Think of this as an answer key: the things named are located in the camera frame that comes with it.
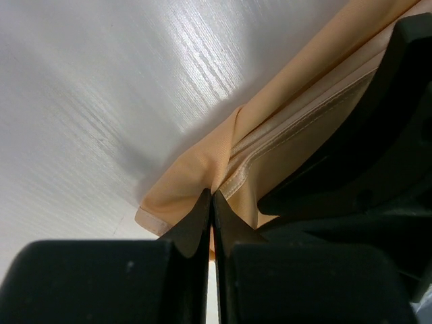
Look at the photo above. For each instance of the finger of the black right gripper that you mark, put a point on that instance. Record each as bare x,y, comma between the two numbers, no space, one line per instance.
370,182

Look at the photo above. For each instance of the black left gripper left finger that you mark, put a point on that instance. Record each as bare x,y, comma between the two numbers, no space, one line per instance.
114,281

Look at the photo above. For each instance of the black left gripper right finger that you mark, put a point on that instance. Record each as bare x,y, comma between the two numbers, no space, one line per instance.
263,282

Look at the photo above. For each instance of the beige cloth napkin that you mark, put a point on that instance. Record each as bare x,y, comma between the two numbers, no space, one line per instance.
267,139

